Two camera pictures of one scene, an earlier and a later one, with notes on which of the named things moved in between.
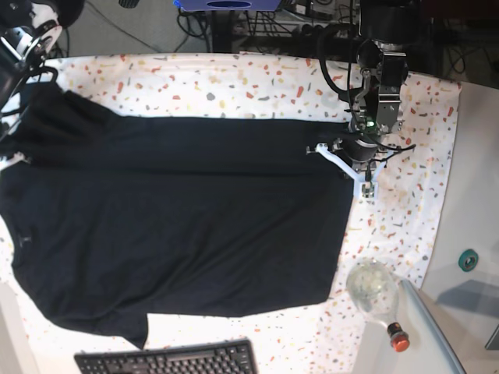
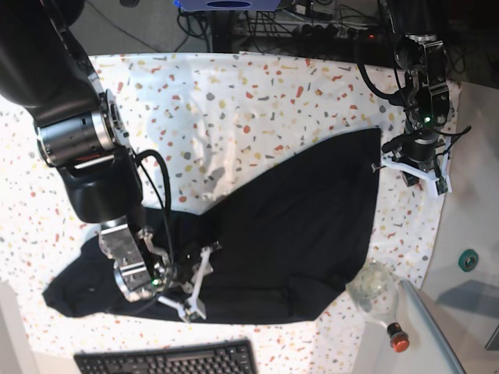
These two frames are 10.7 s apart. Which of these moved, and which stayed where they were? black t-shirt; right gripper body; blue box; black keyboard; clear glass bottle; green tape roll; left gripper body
Moved: left gripper body; black t-shirt; right gripper body
Stayed: clear glass bottle; black keyboard; green tape roll; blue box
